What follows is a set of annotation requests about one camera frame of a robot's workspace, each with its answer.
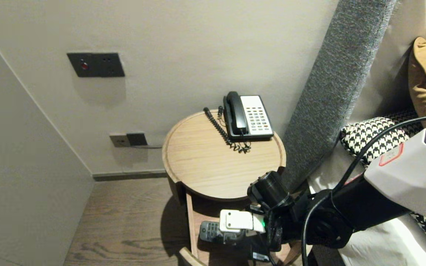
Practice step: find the round wooden nightstand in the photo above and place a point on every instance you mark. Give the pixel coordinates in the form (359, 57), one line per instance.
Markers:
(205, 162)

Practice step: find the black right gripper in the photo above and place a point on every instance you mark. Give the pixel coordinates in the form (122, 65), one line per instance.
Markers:
(272, 192)

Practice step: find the black telephone handset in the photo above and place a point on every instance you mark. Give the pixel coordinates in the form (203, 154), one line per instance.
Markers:
(236, 114)

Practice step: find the black white houndstooth pillow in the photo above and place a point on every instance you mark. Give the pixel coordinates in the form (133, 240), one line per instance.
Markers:
(368, 136)

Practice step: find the black tv remote control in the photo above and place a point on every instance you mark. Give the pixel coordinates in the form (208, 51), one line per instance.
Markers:
(209, 232)

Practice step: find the grey baseboard strip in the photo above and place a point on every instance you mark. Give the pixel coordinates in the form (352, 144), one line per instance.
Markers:
(131, 175)

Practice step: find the beige padded headboard panel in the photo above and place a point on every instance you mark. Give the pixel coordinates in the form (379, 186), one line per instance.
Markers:
(383, 55)

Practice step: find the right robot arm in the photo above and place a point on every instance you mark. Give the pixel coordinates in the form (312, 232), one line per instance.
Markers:
(401, 177)

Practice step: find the black and white telephone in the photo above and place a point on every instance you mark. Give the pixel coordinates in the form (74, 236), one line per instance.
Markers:
(255, 118)

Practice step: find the beige wall socket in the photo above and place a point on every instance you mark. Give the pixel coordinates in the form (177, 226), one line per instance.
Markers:
(119, 141)

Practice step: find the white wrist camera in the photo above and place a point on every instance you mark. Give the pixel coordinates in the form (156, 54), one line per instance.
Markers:
(240, 221)

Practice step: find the round wooden bedside table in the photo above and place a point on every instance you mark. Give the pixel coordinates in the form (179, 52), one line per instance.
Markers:
(207, 255)

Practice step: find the grey fabric headboard edge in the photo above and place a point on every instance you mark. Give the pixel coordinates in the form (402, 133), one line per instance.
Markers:
(331, 92)

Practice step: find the dark wall switch panel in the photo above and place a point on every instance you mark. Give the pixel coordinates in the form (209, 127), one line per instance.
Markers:
(98, 65)

